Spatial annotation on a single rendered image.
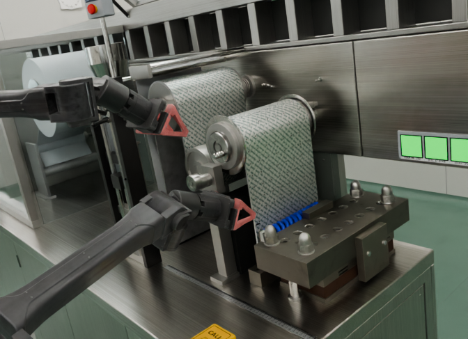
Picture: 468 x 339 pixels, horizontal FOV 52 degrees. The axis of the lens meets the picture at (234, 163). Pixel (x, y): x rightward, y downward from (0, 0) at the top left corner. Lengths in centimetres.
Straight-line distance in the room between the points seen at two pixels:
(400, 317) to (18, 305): 87
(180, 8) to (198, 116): 55
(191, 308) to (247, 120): 46
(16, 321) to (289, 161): 74
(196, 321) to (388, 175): 324
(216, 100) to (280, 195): 33
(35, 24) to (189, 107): 558
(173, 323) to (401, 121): 71
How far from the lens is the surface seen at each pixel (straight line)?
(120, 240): 84
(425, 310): 137
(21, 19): 674
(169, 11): 180
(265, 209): 117
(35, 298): 76
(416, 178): 407
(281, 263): 107
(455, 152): 115
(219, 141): 112
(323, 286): 109
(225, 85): 137
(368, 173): 430
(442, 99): 114
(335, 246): 108
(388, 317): 122
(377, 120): 124
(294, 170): 123
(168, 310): 119
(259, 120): 115
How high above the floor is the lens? 151
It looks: 16 degrees down
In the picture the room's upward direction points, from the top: 9 degrees counter-clockwise
